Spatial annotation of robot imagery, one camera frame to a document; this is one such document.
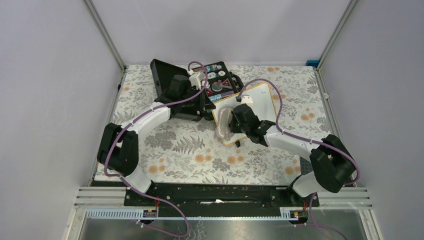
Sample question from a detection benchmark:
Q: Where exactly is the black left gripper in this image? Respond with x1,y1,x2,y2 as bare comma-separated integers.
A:
180,86,216,112

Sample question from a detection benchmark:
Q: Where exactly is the yellow framed whiteboard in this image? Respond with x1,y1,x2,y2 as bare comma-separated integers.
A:
212,82,278,146

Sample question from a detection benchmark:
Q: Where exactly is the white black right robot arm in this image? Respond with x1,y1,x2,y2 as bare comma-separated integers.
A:
229,103,360,206

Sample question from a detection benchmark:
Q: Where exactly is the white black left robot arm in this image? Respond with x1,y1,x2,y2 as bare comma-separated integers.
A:
97,72,208,206

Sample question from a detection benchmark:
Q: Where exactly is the black poker chip case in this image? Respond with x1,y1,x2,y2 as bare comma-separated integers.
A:
150,59,244,122

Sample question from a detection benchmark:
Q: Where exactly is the silver round dealer button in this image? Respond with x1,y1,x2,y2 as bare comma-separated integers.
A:
211,81,223,92

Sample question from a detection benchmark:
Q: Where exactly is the red triangle card marker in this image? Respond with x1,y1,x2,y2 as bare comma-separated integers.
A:
221,79,232,89

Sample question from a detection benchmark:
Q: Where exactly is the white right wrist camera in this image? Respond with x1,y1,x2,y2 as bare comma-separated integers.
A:
235,94,254,108

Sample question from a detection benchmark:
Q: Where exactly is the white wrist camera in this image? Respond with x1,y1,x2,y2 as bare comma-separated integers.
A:
187,69,205,90
235,94,254,108

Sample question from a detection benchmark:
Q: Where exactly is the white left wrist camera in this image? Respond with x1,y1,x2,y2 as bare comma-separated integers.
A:
187,69,205,90

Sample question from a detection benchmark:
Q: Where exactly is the blue corner bracket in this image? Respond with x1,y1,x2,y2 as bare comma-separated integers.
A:
305,60,320,68

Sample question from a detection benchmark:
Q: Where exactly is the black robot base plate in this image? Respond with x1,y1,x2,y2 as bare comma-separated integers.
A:
124,183,320,218

